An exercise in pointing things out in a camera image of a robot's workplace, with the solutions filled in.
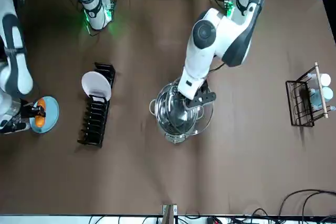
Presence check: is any black wire cup rack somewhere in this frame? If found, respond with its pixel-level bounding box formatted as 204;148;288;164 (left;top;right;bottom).
285;62;332;127

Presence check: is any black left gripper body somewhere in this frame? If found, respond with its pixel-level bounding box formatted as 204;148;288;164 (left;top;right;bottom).
194;77;211;99

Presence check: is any black slotted dish rack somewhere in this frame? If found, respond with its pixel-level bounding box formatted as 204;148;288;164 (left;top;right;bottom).
77;62;117;147

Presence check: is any black table cable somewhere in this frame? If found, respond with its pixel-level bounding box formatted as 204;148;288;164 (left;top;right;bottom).
278;188;336;224

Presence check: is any light blue cup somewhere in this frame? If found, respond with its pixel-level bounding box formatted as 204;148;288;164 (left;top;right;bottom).
309;87;334;108

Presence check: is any white plate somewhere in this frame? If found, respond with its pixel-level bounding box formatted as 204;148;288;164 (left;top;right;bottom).
81;71;113;99

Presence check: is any white cup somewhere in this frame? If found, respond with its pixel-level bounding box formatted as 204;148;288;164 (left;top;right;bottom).
308;72;332;88

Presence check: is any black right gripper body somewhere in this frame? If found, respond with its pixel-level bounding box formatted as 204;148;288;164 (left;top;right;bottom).
18;98;33;119

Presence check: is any glass pot lid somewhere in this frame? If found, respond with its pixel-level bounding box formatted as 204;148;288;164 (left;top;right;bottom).
160;81;214;136

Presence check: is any light blue plate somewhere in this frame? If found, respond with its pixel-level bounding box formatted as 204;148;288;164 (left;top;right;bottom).
28;95;60;133

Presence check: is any aluminium frame post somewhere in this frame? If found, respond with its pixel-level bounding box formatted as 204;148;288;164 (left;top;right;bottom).
161;202;178;224

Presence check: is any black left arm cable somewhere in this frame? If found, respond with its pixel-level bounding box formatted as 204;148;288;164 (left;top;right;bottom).
206;60;227;74

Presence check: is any black right base cable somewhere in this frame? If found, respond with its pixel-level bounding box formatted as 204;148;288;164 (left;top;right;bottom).
76;0;116;37

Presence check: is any orange corn cob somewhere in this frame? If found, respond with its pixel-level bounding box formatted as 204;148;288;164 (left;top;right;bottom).
35;98;48;127

